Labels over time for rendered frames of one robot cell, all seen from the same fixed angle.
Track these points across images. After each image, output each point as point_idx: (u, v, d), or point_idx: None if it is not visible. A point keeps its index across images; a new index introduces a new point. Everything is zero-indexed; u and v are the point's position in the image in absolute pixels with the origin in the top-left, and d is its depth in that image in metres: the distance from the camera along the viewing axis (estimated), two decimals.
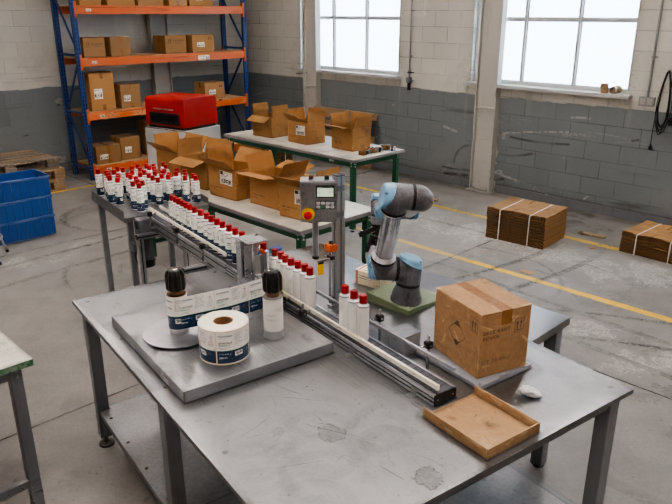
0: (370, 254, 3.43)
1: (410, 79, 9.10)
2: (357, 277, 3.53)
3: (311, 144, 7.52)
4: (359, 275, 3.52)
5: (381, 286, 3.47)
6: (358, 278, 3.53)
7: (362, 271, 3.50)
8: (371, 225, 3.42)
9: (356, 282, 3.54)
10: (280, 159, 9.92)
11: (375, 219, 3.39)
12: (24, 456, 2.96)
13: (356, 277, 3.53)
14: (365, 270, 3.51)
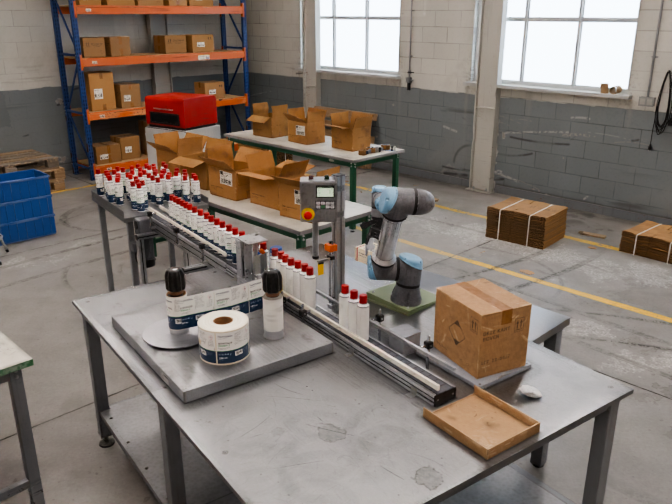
0: (369, 247, 3.42)
1: (410, 79, 9.10)
2: (357, 255, 3.50)
3: (311, 144, 7.52)
4: (359, 253, 3.48)
5: None
6: (358, 256, 3.50)
7: (362, 248, 3.47)
8: (371, 217, 3.40)
9: (356, 260, 3.51)
10: (280, 159, 9.92)
11: (375, 211, 3.37)
12: (24, 456, 2.96)
13: (356, 254, 3.50)
14: (365, 248, 3.47)
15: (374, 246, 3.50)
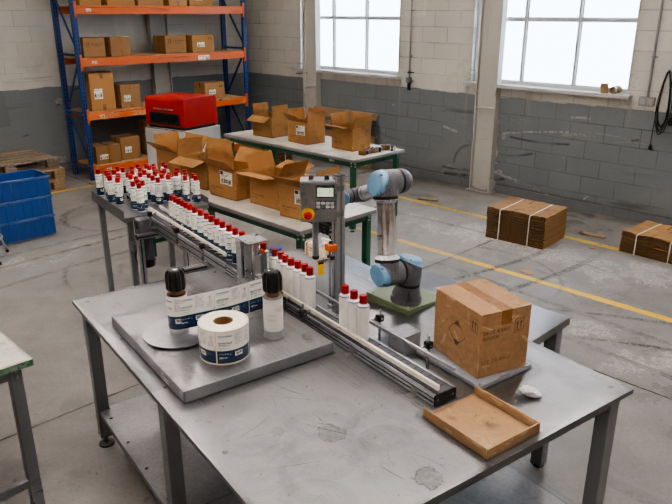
0: (318, 241, 3.50)
1: (410, 79, 9.10)
2: (307, 249, 3.58)
3: (311, 144, 7.52)
4: (309, 248, 3.57)
5: (327, 259, 3.50)
6: (308, 250, 3.58)
7: (311, 243, 3.55)
8: None
9: (306, 254, 3.59)
10: (280, 159, 9.92)
11: None
12: (24, 456, 2.96)
13: (306, 249, 3.58)
14: None
15: (323, 241, 3.58)
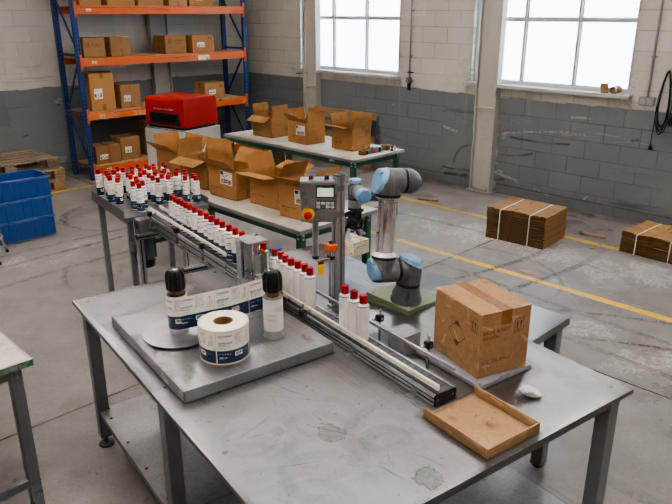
0: (346, 237, 3.57)
1: (410, 79, 9.10)
2: None
3: (311, 144, 7.52)
4: None
5: (355, 254, 3.58)
6: None
7: None
8: (348, 208, 3.56)
9: None
10: (280, 159, 9.92)
11: (351, 203, 3.52)
12: (24, 456, 2.96)
13: None
14: None
15: (351, 237, 3.65)
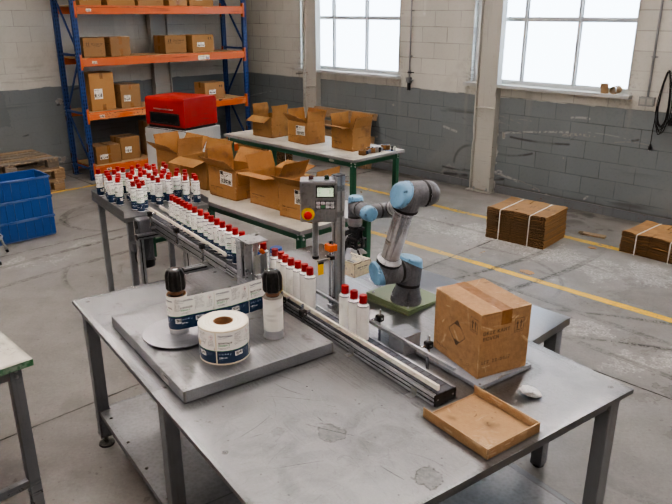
0: (346, 257, 3.38)
1: (410, 79, 9.10)
2: None
3: (311, 144, 7.52)
4: None
5: (356, 275, 3.39)
6: None
7: None
8: (348, 227, 3.37)
9: None
10: (280, 159, 9.92)
11: (351, 221, 3.33)
12: (24, 456, 2.96)
13: None
14: None
15: (351, 256, 3.46)
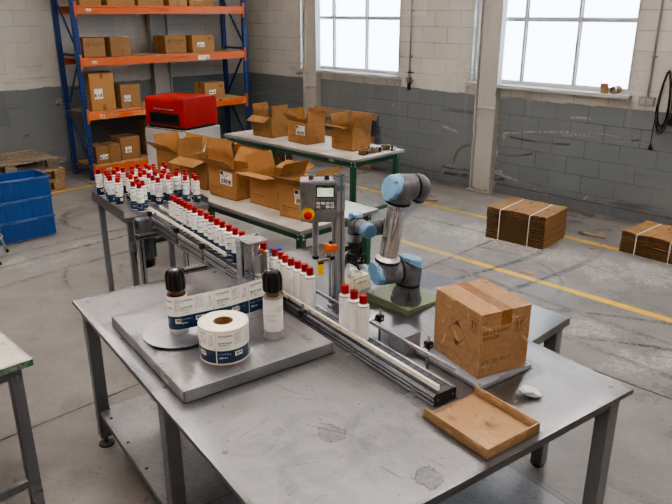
0: (346, 272, 3.41)
1: (410, 79, 9.10)
2: None
3: (311, 144, 7.52)
4: None
5: (356, 290, 3.42)
6: None
7: None
8: (347, 243, 3.40)
9: None
10: (280, 159, 9.92)
11: (351, 237, 3.36)
12: (24, 456, 2.96)
13: None
14: None
15: (351, 271, 3.49)
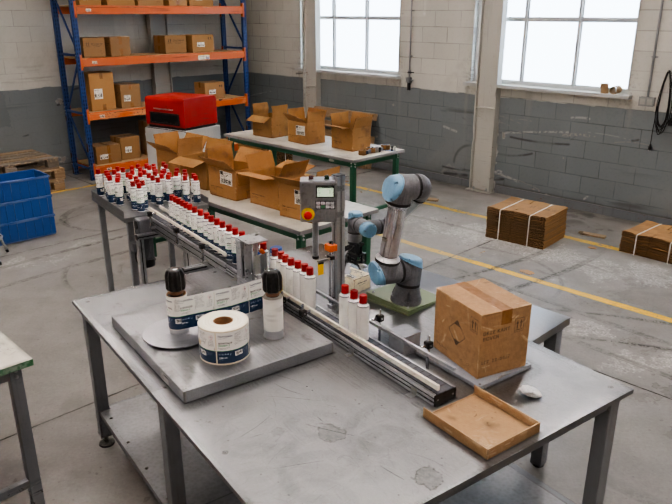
0: (345, 271, 3.41)
1: (410, 79, 9.10)
2: None
3: (311, 144, 7.52)
4: None
5: (356, 290, 3.42)
6: None
7: None
8: (347, 242, 3.40)
9: None
10: (280, 159, 9.92)
11: (351, 237, 3.36)
12: (24, 456, 2.96)
13: None
14: None
15: (351, 271, 3.49)
